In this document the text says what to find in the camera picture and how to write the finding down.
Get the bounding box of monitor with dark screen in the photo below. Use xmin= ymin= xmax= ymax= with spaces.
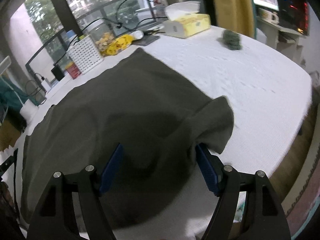
xmin=277 ymin=0 xmax=310 ymax=36

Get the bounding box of white mug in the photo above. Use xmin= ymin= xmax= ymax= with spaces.
xmin=258 ymin=8 xmax=279 ymax=24

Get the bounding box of small dark green object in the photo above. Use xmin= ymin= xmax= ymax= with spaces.
xmin=222 ymin=29 xmax=242 ymax=50

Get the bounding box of yellow tissue box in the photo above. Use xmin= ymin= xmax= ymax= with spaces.
xmin=163 ymin=1 xmax=211 ymax=38

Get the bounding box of white perforated basket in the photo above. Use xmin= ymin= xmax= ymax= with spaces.
xmin=67 ymin=35 xmax=104 ymax=74

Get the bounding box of cardboard box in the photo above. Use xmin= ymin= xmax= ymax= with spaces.
xmin=0 ymin=120 xmax=21 ymax=152

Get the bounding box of red yellow snack can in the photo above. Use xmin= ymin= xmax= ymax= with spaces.
xmin=65 ymin=61 xmax=81 ymax=79

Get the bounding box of white charger with black cable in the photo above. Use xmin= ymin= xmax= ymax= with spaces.
xmin=25 ymin=73 xmax=52 ymax=105

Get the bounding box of yellow snack bag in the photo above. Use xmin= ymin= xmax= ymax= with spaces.
xmin=99 ymin=34 xmax=134 ymax=56

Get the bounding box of clear snack jar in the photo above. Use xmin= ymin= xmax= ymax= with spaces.
xmin=87 ymin=19 xmax=115 ymax=55

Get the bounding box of white desk lamp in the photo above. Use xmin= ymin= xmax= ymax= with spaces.
xmin=20 ymin=99 xmax=39 ymax=124

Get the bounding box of yellow curtain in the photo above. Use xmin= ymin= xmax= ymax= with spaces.
xmin=214 ymin=0 xmax=257 ymax=39

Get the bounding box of dark olive grey garment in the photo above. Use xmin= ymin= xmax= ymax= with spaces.
xmin=21 ymin=48 xmax=234 ymax=229

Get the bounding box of teal curtain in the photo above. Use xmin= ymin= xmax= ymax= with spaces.
xmin=1 ymin=76 xmax=39 ymax=113

